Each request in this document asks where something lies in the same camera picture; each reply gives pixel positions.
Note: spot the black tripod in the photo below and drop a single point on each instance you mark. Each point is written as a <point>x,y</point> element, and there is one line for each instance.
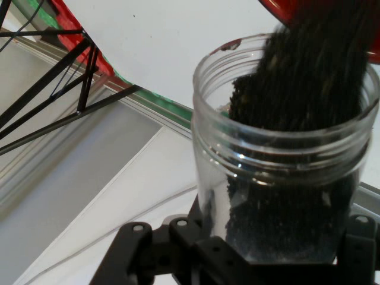
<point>44,32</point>

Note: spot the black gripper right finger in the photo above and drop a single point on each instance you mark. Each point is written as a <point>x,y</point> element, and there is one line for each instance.
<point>360,255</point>

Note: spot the clear plastic jar black seeds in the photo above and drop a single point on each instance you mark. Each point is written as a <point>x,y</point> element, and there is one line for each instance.
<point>282,154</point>

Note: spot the red bowl black rim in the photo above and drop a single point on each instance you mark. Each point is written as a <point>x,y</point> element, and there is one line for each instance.
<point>276,10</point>

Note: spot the red foam block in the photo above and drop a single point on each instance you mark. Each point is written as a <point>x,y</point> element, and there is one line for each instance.
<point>69,41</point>

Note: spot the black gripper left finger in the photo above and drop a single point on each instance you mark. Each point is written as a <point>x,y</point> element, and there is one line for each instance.
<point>184,240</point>

